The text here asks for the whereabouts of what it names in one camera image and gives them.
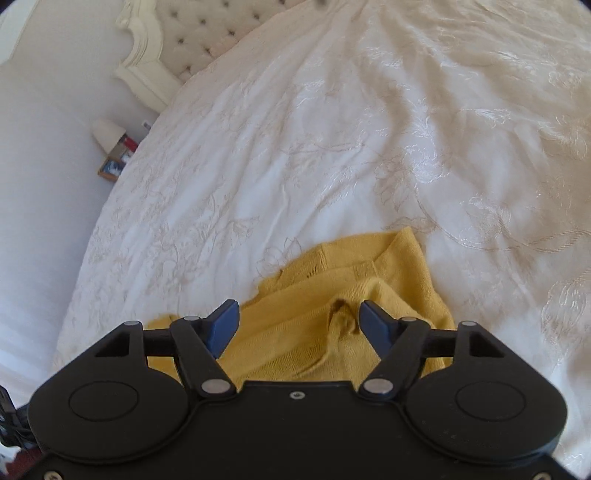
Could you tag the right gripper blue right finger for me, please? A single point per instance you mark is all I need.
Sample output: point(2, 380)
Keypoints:
point(399, 343)

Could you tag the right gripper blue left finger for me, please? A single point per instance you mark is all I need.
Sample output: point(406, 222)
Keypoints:
point(198, 344)

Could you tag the yellow knitted sweater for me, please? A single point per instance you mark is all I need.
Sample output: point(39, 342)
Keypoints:
point(303, 323)

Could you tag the red box on nightstand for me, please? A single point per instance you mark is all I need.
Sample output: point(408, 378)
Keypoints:
point(128, 144)

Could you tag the white bedside lamp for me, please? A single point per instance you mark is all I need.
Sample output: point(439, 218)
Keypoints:
point(106, 133)

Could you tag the white embroidered bedspread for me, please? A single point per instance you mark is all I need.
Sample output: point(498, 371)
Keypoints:
point(466, 121)

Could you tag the cream tufted headboard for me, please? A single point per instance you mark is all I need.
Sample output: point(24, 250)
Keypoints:
point(175, 39)

